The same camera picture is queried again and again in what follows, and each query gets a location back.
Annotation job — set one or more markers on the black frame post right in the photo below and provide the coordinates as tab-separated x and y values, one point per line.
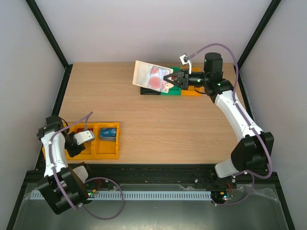
258	31

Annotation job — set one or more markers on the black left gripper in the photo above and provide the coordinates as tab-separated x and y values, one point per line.
73	153

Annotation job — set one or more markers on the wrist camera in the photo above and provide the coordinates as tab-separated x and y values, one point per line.
185	60
83	137

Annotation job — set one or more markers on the yellow bin with red cards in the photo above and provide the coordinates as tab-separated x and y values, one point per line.
84	153

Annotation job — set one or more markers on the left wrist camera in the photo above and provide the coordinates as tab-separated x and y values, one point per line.
83	137

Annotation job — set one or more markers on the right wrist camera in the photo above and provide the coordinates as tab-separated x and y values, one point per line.
185	60

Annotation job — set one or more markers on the blue VIP card stack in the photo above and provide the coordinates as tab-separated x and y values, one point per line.
108	134

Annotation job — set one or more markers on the yellow bin at back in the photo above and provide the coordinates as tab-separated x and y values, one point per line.
191	91

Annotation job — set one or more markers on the light blue cable duct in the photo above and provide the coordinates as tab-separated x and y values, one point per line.
153	195

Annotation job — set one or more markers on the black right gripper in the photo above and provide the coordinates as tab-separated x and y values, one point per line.
185	79

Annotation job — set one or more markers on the white red-dot credit card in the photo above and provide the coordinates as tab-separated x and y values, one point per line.
156	78

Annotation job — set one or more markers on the black bin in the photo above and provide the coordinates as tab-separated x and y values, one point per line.
145	91

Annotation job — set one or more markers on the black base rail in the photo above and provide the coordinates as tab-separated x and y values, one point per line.
199	176

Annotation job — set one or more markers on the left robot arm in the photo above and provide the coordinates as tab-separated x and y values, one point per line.
63	187

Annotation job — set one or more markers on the yellow bin with blue cards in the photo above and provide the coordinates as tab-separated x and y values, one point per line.
106	150

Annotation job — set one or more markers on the cream leather card holder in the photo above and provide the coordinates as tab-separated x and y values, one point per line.
141	74

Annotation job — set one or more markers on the black frame post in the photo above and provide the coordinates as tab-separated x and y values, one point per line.
258	31
33	6

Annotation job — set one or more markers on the green bin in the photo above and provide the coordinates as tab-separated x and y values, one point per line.
174	90

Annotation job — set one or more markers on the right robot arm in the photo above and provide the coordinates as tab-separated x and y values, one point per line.
254	145

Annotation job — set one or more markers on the black frame post left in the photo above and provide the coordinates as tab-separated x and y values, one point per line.
33	6

